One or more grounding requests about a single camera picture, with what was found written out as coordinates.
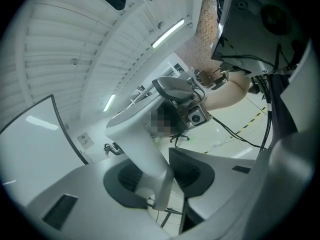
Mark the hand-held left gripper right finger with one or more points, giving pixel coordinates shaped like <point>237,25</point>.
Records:
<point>220,184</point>

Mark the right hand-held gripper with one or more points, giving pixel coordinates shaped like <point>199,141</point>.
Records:
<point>197,116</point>

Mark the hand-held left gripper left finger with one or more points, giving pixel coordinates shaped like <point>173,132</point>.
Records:
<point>87,196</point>

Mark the person's right forearm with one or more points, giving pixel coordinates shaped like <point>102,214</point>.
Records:
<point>230,94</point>

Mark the ceiling light tube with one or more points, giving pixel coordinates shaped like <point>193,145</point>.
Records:
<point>168,32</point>
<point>109,102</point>

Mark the yellow-black hazard floor tape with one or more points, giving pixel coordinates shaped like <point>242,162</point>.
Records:
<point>252,120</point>

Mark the chest-mounted screen unit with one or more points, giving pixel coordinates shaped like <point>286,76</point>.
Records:
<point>250,34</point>

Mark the white wall poster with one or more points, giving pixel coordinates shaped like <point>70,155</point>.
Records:
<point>84,141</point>

